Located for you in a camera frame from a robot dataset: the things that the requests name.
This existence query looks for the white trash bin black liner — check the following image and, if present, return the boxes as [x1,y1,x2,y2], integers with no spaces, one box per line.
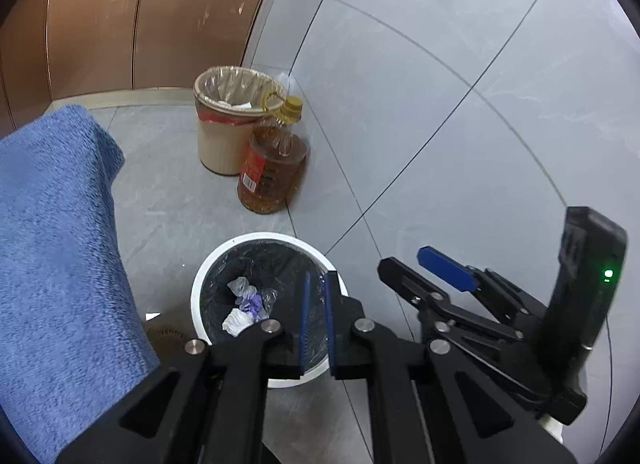
[190,232,348,392]

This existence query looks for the beige trash bin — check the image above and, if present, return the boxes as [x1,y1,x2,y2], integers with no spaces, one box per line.
[193,66,286,176]

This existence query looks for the brown kitchen cabinets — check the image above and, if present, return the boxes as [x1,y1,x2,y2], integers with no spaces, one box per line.
[1,0,262,135]

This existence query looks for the crumpled white tissue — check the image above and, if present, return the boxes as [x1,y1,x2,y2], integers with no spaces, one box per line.
[221,308,255,337]

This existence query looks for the cooking oil bottle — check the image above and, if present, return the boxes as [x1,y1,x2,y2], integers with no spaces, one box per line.
[238,91,309,215]

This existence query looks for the blue terry towel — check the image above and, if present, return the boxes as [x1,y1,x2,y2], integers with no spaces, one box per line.
[1,105,158,463]

